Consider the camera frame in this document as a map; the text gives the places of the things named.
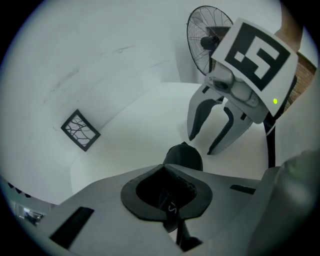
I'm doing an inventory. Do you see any black framed branch picture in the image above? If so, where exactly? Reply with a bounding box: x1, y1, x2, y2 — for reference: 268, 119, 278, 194
60, 108, 101, 152

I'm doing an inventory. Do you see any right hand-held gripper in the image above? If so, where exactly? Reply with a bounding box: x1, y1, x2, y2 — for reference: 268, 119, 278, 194
186, 17, 300, 156

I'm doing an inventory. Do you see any black metal frame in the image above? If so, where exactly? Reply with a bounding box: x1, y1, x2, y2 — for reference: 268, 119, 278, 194
265, 117, 277, 169

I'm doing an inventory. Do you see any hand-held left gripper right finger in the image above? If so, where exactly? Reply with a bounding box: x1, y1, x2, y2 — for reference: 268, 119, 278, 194
163, 163, 263, 256

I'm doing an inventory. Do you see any black oblong case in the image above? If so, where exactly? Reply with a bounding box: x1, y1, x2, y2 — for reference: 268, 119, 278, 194
162, 141, 204, 172

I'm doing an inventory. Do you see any person's right forearm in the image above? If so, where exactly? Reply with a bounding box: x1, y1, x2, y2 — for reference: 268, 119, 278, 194
274, 4, 305, 54

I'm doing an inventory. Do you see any black standing fan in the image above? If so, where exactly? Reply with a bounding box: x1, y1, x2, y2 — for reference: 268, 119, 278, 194
186, 4, 236, 77

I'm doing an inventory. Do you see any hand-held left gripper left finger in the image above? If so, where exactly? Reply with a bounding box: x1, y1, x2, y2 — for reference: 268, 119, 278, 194
34, 163, 184, 256

